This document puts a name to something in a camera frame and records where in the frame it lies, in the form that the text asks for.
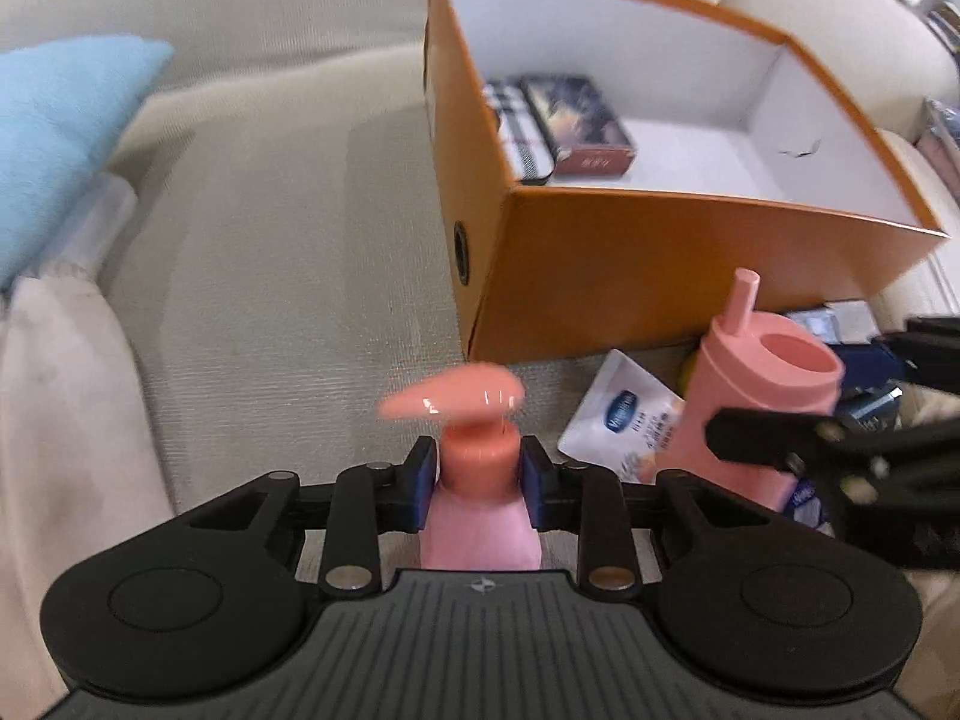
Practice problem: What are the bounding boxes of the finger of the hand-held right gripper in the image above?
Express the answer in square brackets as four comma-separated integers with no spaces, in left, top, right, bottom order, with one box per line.
[705,406,901,479]
[874,317,960,391]

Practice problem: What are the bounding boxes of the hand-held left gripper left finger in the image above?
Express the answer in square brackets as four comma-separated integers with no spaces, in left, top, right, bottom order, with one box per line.
[180,436,440,599]

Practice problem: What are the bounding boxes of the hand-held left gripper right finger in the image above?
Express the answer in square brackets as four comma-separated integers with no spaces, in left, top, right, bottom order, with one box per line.
[519,436,758,595]

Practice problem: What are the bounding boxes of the pink pump dispenser bottle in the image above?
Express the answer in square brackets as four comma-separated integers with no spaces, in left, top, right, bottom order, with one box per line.
[379,361,542,571]

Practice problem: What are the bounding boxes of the pink bottle with straw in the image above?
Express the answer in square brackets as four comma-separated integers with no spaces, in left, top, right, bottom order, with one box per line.
[654,268,847,512]

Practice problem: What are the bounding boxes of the orange cardboard box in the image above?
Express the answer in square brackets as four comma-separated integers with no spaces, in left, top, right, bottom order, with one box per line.
[424,0,952,363]

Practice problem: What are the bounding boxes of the small white sachet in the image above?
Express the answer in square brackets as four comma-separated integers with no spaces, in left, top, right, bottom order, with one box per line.
[786,484,832,535]

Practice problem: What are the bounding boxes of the grey blue small box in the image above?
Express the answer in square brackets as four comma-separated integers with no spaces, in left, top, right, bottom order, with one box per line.
[786,300,877,347]

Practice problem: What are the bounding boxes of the white sachet with blue logo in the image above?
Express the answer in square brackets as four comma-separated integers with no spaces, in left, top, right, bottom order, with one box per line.
[559,349,687,482]

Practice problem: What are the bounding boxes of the beige sofa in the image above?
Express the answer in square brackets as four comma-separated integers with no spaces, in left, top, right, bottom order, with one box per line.
[0,0,960,691]

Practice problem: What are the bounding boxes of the plaid patterned case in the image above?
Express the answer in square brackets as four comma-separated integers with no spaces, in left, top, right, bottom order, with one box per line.
[484,79,557,185]

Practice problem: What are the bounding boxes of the pinkish white cloth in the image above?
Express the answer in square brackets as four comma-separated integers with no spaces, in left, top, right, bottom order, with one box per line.
[0,270,179,706]

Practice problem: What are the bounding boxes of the dark printed card box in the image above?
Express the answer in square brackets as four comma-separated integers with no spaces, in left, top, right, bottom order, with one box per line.
[521,73,638,179]

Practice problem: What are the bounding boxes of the light blue pillow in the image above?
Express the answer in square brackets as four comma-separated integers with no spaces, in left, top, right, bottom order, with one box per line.
[0,34,177,292]

